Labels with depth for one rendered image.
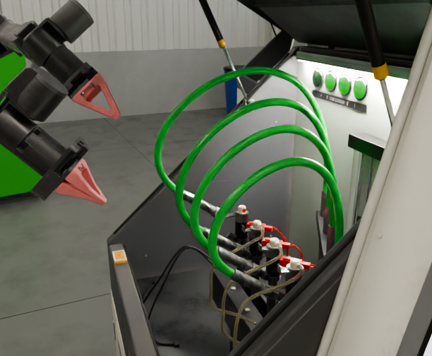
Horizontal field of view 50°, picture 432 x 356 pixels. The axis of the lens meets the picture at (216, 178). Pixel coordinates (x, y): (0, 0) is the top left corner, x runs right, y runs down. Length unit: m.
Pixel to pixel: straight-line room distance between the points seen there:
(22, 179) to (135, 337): 3.43
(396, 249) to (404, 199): 0.06
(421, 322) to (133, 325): 0.58
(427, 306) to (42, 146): 0.56
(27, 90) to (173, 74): 7.05
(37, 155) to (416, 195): 0.53
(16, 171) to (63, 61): 3.41
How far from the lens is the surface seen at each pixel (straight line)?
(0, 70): 4.10
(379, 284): 0.64
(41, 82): 0.73
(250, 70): 0.91
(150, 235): 1.30
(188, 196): 0.93
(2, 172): 4.25
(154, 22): 7.63
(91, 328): 2.62
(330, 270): 0.69
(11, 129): 0.75
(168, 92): 7.76
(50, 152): 0.75
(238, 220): 0.98
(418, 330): 0.59
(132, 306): 1.04
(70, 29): 0.92
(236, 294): 1.01
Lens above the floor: 1.53
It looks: 19 degrees down
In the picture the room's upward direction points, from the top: straight up
